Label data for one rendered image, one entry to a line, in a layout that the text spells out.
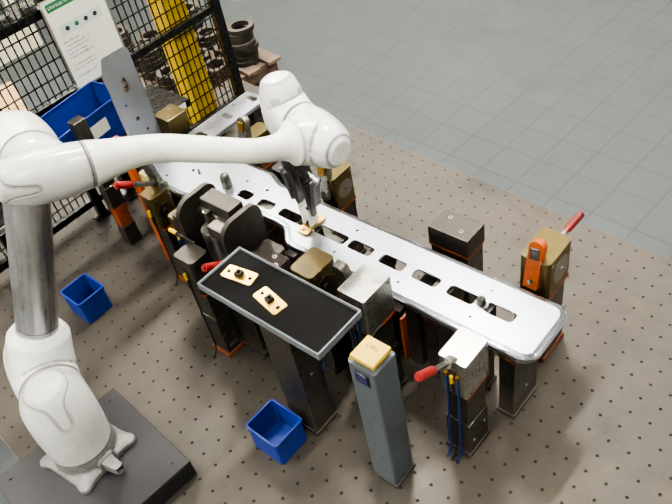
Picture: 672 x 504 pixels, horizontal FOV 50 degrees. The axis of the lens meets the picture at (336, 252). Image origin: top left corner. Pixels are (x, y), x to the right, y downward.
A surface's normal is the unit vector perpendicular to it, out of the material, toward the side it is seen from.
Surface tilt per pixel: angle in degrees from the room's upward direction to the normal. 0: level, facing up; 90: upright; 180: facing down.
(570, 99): 0
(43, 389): 4
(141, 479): 3
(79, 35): 90
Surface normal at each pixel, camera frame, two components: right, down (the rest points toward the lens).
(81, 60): 0.76, 0.36
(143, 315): -0.15, -0.71
